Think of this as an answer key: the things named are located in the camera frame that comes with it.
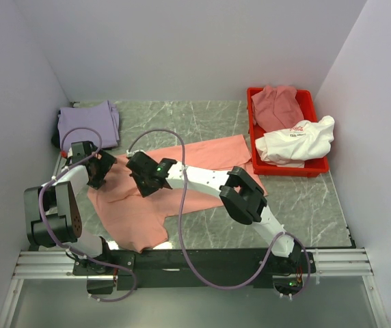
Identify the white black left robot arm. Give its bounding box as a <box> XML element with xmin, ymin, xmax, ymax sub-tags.
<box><xmin>24</xmin><ymin>141</ymin><xmax>117</xmax><ymax>275</ymax></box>

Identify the dusty pink t shirt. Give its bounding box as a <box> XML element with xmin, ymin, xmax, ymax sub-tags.
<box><xmin>251</xmin><ymin>85</ymin><xmax>304</xmax><ymax>133</ymax></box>

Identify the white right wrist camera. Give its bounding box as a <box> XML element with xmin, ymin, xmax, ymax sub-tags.
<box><xmin>126</xmin><ymin>150</ymin><xmax>139</xmax><ymax>159</ymax></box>

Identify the salmon pink t shirt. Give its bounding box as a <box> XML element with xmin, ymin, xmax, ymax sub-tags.
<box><xmin>87</xmin><ymin>135</ymin><xmax>260</xmax><ymax>253</ymax></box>

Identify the red plastic bin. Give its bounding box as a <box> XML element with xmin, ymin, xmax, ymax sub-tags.
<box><xmin>247</xmin><ymin>87</ymin><xmax>329</xmax><ymax>178</ymax></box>

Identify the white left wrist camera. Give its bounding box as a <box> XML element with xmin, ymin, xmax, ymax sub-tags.
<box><xmin>60</xmin><ymin>151</ymin><xmax>72</xmax><ymax>159</ymax></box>

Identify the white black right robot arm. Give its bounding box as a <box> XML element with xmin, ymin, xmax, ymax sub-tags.
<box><xmin>126</xmin><ymin>151</ymin><xmax>301</xmax><ymax>275</ymax></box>

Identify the white printed t shirt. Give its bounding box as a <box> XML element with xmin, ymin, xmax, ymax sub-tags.
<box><xmin>255</xmin><ymin>115</ymin><xmax>335</xmax><ymax>168</ymax></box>

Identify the aluminium frame rail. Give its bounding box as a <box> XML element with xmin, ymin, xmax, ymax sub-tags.
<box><xmin>0</xmin><ymin>100</ymin><xmax>388</xmax><ymax>328</ymax></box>

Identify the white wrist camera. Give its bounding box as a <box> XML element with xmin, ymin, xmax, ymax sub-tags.
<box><xmin>60</xmin><ymin>151</ymin><xmax>72</xmax><ymax>159</ymax></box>
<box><xmin>126</xmin><ymin>150</ymin><xmax>139</xmax><ymax>159</ymax></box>

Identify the folded lavender t shirt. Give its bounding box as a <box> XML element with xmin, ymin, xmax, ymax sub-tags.
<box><xmin>57</xmin><ymin>100</ymin><xmax>120</xmax><ymax>152</ymax></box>

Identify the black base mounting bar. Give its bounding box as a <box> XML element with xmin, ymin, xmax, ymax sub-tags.
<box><xmin>72</xmin><ymin>246</ymin><xmax>316</xmax><ymax>295</ymax></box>

